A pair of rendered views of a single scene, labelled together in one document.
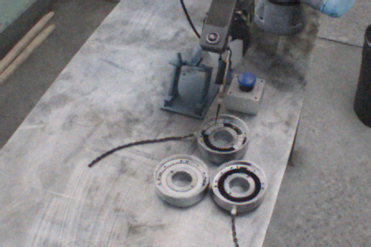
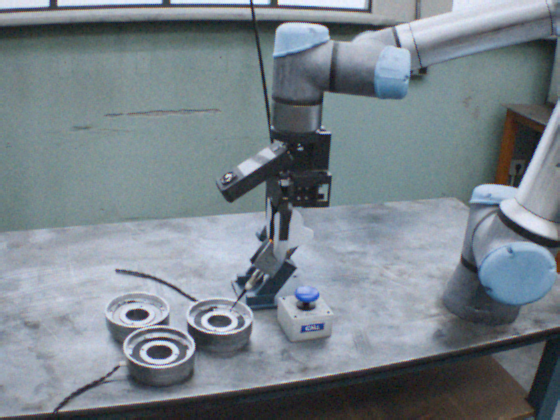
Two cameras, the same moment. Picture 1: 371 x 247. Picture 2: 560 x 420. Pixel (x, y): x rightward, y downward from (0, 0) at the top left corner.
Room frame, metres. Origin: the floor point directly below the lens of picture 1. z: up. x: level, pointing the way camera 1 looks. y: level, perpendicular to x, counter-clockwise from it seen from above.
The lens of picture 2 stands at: (0.20, -0.74, 1.39)
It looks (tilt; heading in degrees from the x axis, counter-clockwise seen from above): 24 degrees down; 52
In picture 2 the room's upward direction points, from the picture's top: 4 degrees clockwise
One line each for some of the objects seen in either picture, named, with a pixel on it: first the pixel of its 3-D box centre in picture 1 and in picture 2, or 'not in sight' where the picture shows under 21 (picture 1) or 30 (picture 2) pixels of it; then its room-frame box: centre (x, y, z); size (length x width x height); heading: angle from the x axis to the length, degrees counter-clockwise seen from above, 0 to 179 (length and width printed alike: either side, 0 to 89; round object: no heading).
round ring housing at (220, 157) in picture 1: (223, 139); (219, 325); (0.64, -0.02, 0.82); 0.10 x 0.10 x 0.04
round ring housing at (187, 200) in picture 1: (181, 181); (137, 319); (0.54, 0.06, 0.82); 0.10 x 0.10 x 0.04
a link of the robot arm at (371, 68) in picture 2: not in sight; (370, 68); (0.84, -0.09, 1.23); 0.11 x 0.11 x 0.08; 45
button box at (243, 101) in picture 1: (247, 92); (308, 315); (0.78, -0.08, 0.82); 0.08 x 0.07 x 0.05; 162
